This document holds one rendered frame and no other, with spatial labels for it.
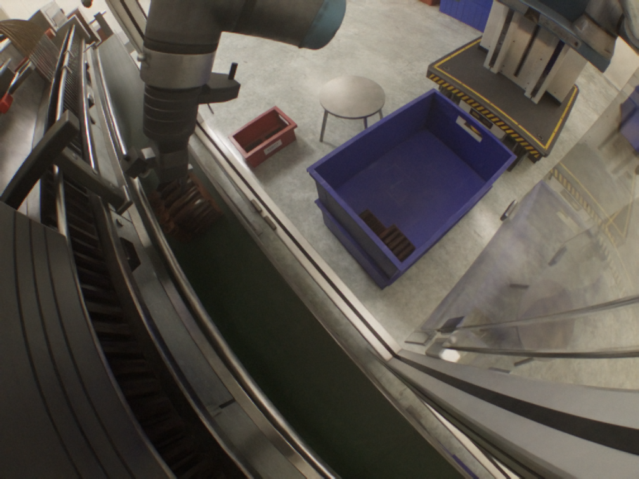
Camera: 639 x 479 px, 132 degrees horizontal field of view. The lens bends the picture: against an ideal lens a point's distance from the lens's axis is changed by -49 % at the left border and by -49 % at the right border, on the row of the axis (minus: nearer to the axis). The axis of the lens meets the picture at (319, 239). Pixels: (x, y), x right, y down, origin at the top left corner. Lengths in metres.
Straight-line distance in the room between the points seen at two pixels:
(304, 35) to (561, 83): 1.47
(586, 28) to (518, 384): 1.15
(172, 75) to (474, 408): 0.38
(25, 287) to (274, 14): 0.31
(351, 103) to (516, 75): 0.89
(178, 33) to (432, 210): 0.92
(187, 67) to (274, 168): 1.11
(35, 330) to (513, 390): 0.25
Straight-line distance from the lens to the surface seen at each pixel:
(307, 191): 1.28
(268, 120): 1.51
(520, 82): 1.62
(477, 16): 2.84
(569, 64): 1.63
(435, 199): 1.05
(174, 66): 0.32
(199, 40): 0.32
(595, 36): 1.20
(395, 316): 1.12
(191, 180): 0.48
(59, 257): 0.22
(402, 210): 1.00
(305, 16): 0.33
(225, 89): 0.38
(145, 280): 0.63
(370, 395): 0.45
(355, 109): 1.24
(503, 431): 0.15
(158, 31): 0.32
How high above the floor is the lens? 1.11
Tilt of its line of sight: 70 degrees down
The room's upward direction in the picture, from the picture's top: 17 degrees counter-clockwise
